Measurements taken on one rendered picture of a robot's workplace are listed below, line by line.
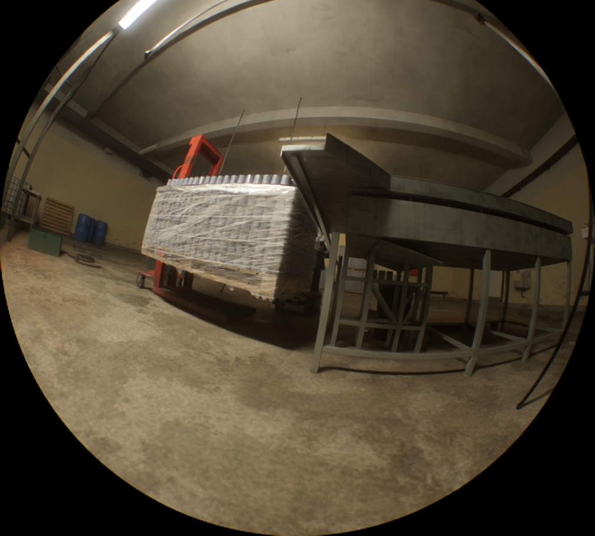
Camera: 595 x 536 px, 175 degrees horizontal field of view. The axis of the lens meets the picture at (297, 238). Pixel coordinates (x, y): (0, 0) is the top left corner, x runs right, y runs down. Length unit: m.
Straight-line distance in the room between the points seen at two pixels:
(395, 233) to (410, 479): 1.07
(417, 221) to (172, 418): 1.39
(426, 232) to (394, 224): 0.20
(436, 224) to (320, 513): 1.29
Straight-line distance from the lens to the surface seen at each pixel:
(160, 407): 0.81
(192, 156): 2.62
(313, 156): 0.90
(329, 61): 4.76
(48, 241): 3.61
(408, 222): 1.13
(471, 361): 1.44
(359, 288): 8.56
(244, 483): 0.62
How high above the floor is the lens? 0.55
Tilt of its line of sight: 10 degrees up
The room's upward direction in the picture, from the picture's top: 9 degrees clockwise
